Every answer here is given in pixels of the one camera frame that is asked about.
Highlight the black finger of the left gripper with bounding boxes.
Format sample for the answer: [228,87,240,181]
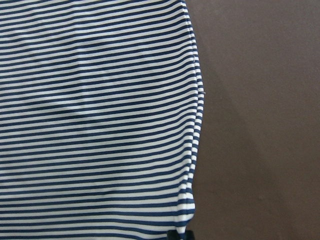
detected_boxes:
[166,230,178,240]

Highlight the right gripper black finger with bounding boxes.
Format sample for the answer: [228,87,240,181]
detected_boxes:
[184,230,195,240]

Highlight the navy white striped polo shirt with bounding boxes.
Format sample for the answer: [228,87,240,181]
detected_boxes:
[0,0,204,240]

